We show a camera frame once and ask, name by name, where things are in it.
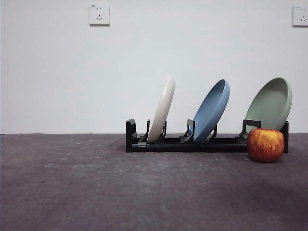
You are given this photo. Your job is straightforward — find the blue plate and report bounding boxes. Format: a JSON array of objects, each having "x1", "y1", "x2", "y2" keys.
[{"x1": 192, "y1": 78, "x2": 231, "y2": 143}]

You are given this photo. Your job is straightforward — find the red yellow apple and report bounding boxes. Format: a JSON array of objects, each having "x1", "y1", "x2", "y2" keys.
[{"x1": 247, "y1": 128, "x2": 285, "y2": 164}]

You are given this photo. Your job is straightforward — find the black plate rack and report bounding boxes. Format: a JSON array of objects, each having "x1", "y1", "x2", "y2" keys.
[{"x1": 125, "y1": 118, "x2": 289, "y2": 154}]

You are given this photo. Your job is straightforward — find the green plate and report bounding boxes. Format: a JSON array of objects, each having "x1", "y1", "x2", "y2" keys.
[{"x1": 243, "y1": 77, "x2": 293, "y2": 139}]

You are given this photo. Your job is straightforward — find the cream yellow plate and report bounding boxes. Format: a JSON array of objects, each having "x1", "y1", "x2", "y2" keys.
[{"x1": 146, "y1": 75, "x2": 176, "y2": 143}]

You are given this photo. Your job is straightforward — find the white wall socket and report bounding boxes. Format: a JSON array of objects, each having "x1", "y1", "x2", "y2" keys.
[
  {"x1": 292, "y1": 4, "x2": 308, "y2": 27},
  {"x1": 89, "y1": 3, "x2": 111, "y2": 26}
]

